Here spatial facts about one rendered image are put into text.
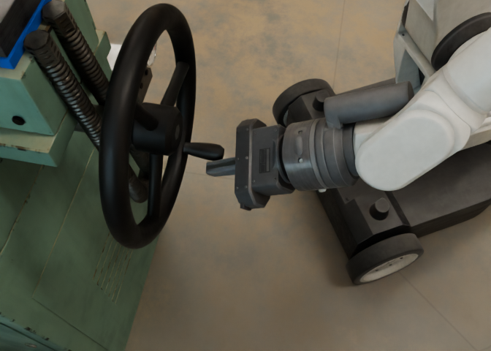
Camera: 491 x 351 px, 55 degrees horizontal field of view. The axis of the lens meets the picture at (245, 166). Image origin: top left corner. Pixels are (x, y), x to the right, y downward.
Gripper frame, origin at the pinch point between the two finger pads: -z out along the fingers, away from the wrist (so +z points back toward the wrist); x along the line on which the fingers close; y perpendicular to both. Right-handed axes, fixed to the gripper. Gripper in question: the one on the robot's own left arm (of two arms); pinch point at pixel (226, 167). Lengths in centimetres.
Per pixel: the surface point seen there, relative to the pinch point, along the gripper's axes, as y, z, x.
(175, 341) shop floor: -48, -47, -29
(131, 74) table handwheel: 24.9, 6.0, 2.1
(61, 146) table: 22.2, -6.4, -2.3
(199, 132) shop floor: -63, -55, 34
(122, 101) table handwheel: 25.1, 5.5, -0.5
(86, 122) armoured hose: 20.2, -5.4, 1.0
